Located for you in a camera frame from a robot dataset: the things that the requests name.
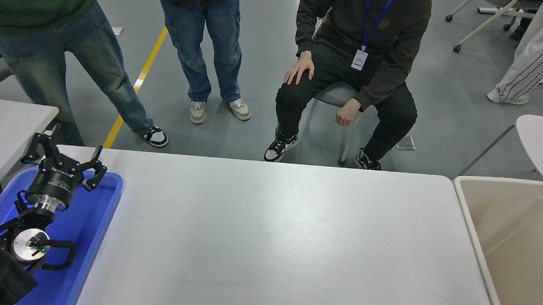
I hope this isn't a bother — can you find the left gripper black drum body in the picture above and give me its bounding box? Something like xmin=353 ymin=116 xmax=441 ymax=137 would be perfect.
xmin=25 ymin=157 xmax=84 ymax=205

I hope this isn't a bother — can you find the seated person's right hand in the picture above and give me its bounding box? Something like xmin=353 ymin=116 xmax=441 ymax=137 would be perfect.
xmin=284 ymin=51 xmax=316 ymax=87

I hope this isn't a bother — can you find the seated person's left hand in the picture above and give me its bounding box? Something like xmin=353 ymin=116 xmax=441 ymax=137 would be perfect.
xmin=335 ymin=97 xmax=362 ymax=127

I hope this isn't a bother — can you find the white side table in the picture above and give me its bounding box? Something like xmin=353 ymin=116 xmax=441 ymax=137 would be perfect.
xmin=0 ymin=98 xmax=60 ymax=195

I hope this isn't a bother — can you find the blue plastic tray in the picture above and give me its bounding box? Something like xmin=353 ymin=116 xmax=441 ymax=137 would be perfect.
xmin=0 ymin=166 xmax=125 ymax=305

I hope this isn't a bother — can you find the standing person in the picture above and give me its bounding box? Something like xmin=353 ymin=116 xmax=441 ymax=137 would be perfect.
xmin=137 ymin=0 xmax=255 ymax=126
xmin=0 ymin=0 xmax=174 ymax=149

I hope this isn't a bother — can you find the grey chair with white legs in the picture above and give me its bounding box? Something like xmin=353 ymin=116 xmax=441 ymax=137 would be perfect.
xmin=310 ymin=81 xmax=378 ymax=168

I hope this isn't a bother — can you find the seated person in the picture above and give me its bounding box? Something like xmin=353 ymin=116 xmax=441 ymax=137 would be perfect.
xmin=263 ymin=0 xmax=433 ymax=172

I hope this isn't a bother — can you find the large pale bin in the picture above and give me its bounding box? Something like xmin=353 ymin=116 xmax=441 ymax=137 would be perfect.
xmin=448 ymin=176 xmax=543 ymax=305

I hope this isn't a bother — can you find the white-framed office chair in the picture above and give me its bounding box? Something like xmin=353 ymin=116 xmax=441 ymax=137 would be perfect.
xmin=444 ymin=0 xmax=543 ymax=56

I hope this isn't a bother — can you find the blue lanyard with badge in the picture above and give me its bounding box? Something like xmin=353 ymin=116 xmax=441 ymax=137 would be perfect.
xmin=351 ymin=0 xmax=396 ymax=73

